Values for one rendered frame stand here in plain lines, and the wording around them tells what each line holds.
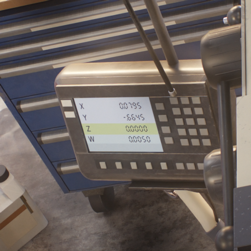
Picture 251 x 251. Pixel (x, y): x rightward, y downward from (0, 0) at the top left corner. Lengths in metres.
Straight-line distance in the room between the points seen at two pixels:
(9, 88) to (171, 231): 0.68
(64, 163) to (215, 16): 0.77
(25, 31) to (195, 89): 1.10
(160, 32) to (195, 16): 0.93
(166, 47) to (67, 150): 1.42
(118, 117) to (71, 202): 1.68
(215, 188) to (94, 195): 2.33
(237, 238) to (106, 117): 1.17
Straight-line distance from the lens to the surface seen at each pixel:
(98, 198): 3.77
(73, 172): 3.62
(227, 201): 1.34
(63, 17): 3.16
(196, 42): 3.20
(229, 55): 1.41
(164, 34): 2.18
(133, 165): 2.32
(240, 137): 1.24
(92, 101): 2.29
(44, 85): 3.38
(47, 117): 3.48
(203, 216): 2.46
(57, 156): 3.61
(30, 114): 3.49
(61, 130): 3.51
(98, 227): 3.83
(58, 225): 3.90
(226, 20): 1.66
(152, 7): 2.14
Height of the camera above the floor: 2.77
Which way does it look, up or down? 43 degrees down
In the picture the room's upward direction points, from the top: 30 degrees counter-clockwise
